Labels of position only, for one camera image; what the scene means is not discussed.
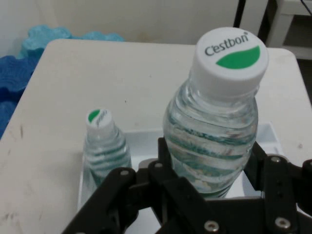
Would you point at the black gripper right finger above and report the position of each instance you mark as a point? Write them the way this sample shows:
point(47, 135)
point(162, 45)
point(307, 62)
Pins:
point(280, 190)

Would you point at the white shelf unit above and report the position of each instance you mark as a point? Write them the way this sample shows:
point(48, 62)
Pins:
point(287, 26)

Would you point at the dark blue foam mat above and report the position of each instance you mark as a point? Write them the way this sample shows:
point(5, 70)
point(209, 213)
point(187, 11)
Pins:
point(12, 78)

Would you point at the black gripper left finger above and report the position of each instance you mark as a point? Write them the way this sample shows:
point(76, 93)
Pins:
point(151, 195)

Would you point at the Cestbon water bottle green label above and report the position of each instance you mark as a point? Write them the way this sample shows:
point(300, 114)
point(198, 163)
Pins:
point(212, 126)
point(107, 151)

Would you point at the black stand pole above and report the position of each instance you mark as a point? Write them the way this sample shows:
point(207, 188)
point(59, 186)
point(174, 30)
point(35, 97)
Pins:
point(240, 13)

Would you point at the light blue foam mat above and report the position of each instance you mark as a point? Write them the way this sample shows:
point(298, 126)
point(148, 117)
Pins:
point(46, 41)
point(102, 36)

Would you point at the white compartment box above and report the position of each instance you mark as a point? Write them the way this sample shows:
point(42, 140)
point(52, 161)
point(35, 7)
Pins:
point(146, 141)

